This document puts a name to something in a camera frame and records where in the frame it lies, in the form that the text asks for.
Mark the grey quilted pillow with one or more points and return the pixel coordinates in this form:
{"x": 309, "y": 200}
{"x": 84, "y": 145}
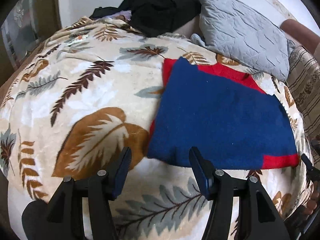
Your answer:
{"x": 236, "y": 31}

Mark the red and blue sweater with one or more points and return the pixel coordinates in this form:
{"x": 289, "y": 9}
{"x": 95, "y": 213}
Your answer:
{"x": 223, "y": 113}

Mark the black clothing pile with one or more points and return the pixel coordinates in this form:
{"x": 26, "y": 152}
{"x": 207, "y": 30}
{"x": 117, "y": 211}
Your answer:
{"x": 154, "y": 17}

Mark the leaf patterned fleece blanket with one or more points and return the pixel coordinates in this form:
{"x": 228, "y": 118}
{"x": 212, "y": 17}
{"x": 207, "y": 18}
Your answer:
{"x": 94, "y": 89}

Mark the wooden glass door wardrobe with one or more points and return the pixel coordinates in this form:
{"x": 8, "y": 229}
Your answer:
{"x": 25, "y": 24}

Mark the striped brown bedsheet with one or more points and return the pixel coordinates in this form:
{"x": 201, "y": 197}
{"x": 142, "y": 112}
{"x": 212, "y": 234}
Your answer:
{"x": 303, "y": 82}

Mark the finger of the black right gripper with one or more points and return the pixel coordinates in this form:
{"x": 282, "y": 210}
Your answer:
{"x": 312, "y": 173}

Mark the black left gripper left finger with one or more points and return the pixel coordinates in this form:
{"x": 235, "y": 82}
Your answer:
{"x": 65, "y": 216}

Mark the pink bolster pillow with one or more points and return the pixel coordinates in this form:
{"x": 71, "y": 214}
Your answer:
{"x": 302, "y": 34}

